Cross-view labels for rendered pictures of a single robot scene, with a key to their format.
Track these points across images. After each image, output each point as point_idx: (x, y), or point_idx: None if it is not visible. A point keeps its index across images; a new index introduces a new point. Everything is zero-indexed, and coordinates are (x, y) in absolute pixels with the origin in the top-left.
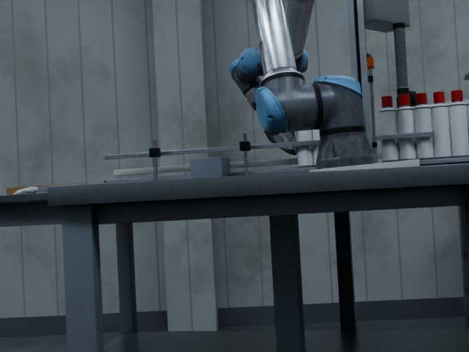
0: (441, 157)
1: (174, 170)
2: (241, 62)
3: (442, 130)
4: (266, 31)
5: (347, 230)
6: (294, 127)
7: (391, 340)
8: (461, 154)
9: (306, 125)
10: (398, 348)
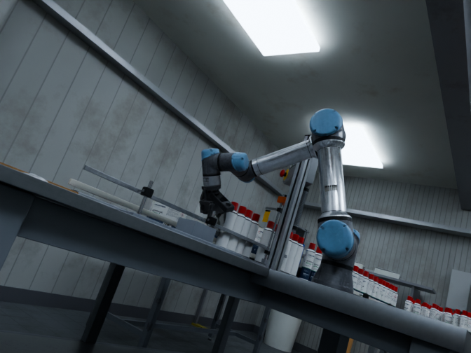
0: (282, 271)
1: (129, 206)
2: (239, 160)
3: (287, 255)
4: (340, 180)
5: (123, 267)
6: (340, 258)
7: None
8: (289, 272)
9: (343, 258)
10: None
